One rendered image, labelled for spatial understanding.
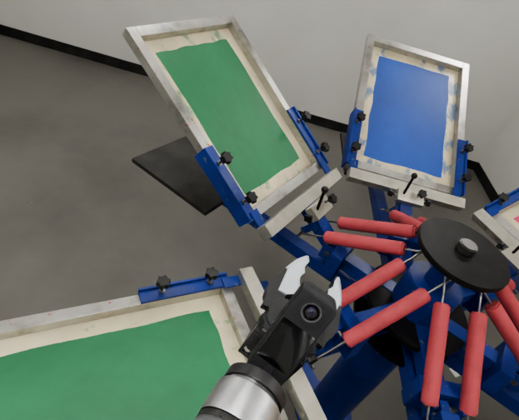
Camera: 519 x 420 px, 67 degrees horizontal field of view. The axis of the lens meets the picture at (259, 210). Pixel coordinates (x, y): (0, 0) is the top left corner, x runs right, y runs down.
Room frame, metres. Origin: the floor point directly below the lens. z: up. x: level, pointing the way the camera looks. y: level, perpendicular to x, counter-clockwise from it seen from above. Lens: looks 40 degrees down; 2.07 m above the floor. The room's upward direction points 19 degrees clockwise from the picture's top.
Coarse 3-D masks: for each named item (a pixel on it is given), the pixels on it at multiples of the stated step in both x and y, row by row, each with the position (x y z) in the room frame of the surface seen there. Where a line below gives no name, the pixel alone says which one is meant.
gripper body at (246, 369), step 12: (276, 300) 0.30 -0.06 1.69; (288, 300) 0.31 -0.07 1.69; (264, 312) 0.29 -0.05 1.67; (276, 312) 0.29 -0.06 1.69; (264, 324) 0.27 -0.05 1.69; (252, 336) 0.27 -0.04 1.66; (240, 348) 0.27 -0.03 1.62; (252, 348) 0.27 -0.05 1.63; (312, 348) 0.26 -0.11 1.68; (228, 372) 0.21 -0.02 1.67; (240, 372) 0.20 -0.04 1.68; (252, 372) 0.21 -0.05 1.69; (264, 372) 0.21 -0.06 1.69; (264, 384) 0.20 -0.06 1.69; (276, 384) 0.20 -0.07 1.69; (276, 396) 0.19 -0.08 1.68
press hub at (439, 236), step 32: (448, 224) 1.15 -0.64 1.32; (448, 256) 0.98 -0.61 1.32; (480, 256) 1.04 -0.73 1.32; (384, 288) 1.06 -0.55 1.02; (416, 288) 0.98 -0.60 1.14; (448, 288) 1.00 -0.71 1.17; (480, 288) 0.88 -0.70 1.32; (416, 320) 0.94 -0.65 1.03; (384, 352) 0.86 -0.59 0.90; (448, 352) 0.87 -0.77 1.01; (320, 384) 1.05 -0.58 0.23; (352, 384) 0.94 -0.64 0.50
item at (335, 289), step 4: (336, 280) 0.38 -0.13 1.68; (332, 284) 0.37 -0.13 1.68; (336, 284) 0.37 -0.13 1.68; (340, 284) 0.38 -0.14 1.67; (332, 288) 0.36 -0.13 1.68; (336, 288) 0.36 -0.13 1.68; (340, 288) 0.37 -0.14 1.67; (328, 292) 0.35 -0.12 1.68; (332, 292) 0.36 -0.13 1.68; (336, 292) 0.36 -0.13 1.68; (340, 292) 0.36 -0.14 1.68; (332, 296) 0.35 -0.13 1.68; (336, 296) 0.35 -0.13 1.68; (340, 296) 0.36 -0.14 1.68; (336, 300) 0.35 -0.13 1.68; (340, 300) 0.35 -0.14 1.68; (340, 304) 0.34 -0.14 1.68
